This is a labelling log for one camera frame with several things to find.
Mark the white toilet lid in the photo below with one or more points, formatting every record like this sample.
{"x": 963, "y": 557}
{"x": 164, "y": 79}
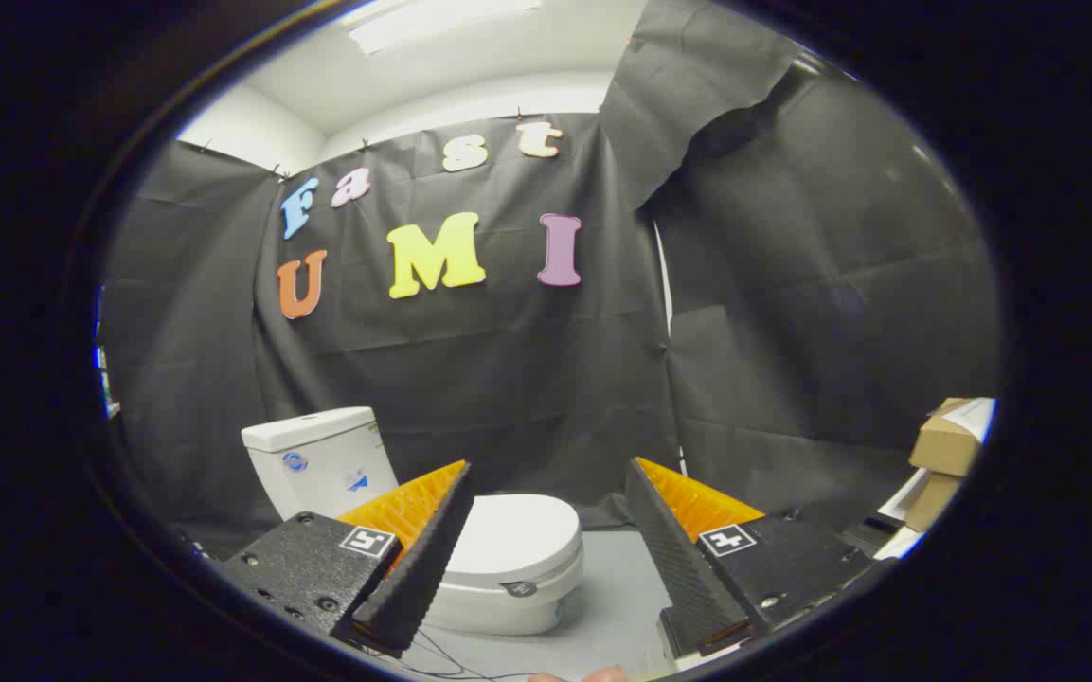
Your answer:
{"x": 517, "y": 535}

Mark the black lid pull tab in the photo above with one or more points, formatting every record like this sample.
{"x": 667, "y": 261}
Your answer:
{"x": 519, "y": 588}

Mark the white toilet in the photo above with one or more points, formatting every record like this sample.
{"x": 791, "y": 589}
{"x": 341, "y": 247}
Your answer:
{"x": 318, "y": 464}

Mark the ceiling light panel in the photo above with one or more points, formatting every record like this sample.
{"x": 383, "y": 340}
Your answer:
{"x": 432, "y": 24}

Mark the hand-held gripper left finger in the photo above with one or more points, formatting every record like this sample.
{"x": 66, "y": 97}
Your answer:
{"x": 418, "y": 568}

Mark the white flat panel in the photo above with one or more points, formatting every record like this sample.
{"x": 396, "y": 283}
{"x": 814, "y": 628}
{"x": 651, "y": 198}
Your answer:
{"x": 901, "y": 497}

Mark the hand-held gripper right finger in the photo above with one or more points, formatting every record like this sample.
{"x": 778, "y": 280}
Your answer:
{"x": 683, "y": 568}

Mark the brown cardboard box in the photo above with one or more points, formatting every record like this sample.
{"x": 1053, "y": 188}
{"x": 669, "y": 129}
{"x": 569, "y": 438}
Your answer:
{"x": 932, "y": 500}
{"x": 948, "y": 440}

